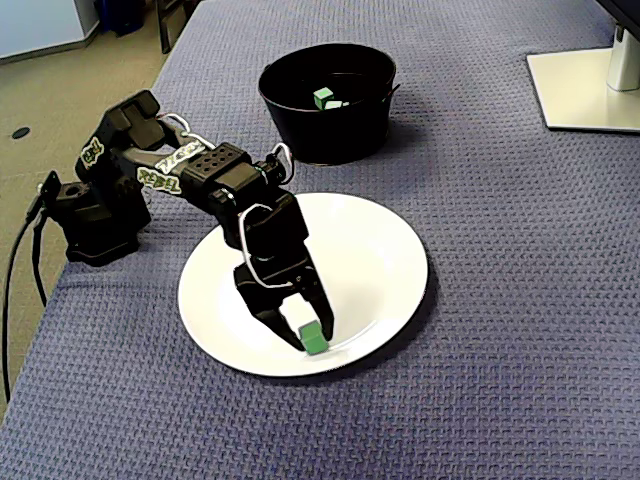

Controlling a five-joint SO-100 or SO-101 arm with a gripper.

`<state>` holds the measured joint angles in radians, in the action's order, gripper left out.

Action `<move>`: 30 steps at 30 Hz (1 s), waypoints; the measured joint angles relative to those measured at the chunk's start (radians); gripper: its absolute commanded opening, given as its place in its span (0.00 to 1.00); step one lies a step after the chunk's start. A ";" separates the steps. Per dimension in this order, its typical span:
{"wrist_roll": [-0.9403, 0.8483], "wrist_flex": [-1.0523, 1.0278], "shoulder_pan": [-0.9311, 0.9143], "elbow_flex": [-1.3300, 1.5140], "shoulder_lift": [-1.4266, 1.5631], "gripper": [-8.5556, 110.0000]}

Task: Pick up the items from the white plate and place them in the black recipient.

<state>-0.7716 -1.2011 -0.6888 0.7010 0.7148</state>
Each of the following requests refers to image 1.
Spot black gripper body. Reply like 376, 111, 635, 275
224, 194, 314, 317

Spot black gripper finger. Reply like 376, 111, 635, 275
299, 266, 336, 342
249, 300, 305, 353

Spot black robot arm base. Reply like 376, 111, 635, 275
42, 169, 154, 266

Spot white round plate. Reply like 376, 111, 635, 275
177, 192, 431, 379

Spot black metal pot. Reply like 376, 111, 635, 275
257, 42, 401, 167

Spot blue waffle weave cloth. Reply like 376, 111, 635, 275
0, 0, 640, 480

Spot dark furniture leg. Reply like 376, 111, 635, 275
154, 0, 201, 55

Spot dark blue bin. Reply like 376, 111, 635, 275
94, 0, 151, 36

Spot light blue cabinet panel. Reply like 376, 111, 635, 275
0, 0, 101, 65

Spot white monitor stand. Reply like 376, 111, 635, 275
526, 0, 640, 134

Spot gripper servo wire loop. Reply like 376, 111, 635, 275
238, 203, 297, 290

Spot wrist servo wire loop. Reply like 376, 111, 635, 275
272, 143, 297, 177

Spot forearm servo wire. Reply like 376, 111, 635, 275
159, 113, 207, 151

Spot short black cable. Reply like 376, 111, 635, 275
30, 219, 49, 308

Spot long black cable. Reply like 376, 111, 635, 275
0, 197, 44, 406

